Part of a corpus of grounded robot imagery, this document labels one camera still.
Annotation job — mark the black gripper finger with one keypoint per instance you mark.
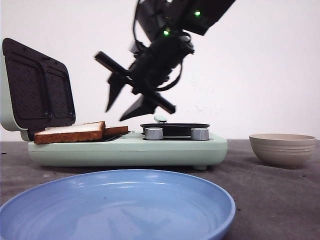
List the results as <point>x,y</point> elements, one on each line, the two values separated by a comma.
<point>143,106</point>
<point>116,82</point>

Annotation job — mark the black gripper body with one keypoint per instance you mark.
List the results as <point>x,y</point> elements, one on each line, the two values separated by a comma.
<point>152,67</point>

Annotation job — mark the white bread slice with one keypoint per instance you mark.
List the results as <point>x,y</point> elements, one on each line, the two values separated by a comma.
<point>73,133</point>
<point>115,130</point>

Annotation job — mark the mint green sandwich maker lid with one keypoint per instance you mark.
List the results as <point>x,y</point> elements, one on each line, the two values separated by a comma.
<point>35,91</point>

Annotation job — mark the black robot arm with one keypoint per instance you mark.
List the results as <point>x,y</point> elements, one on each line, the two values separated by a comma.
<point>150,14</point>

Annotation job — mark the mint green breakfast maker base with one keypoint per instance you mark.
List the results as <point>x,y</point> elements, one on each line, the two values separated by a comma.
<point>132,149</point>

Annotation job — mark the left silver control knob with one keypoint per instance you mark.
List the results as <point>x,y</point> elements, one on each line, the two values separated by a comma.
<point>153,133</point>

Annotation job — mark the silver control knob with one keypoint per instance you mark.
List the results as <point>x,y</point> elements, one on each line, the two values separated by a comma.
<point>199,134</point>
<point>153,133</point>

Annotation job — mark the right silver control knob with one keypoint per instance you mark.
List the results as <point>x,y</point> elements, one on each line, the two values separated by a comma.
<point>199,134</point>

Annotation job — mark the blue plate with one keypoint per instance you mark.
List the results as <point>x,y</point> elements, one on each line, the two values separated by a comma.
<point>129,204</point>

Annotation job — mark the beige ribbed bowl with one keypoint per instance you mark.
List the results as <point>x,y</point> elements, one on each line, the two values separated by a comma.
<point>283,150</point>

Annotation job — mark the black frying pan green handle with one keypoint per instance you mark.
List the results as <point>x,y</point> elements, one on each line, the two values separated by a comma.
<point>172,129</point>

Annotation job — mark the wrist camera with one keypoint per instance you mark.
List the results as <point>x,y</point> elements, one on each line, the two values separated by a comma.
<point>197,16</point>

